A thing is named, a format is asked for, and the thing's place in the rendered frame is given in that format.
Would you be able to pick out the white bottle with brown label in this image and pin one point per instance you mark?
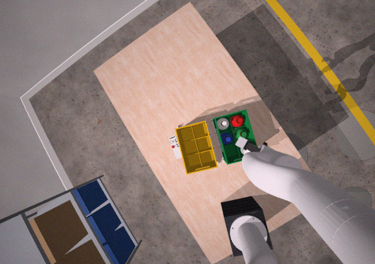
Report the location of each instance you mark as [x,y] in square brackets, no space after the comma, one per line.
[243,151]

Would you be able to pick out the red bottle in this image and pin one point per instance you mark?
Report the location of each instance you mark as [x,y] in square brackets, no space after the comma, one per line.
[237,121]

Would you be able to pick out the white paper pick list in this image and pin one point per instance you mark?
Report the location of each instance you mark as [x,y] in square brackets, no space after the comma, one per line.
[175,146]

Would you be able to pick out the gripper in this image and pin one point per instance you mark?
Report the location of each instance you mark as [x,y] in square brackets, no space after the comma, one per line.
[264,146]

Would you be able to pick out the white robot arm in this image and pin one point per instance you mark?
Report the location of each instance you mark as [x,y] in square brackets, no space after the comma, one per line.
[346,224]

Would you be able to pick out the green crate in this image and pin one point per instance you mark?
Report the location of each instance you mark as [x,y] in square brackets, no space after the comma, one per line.
[231,153]

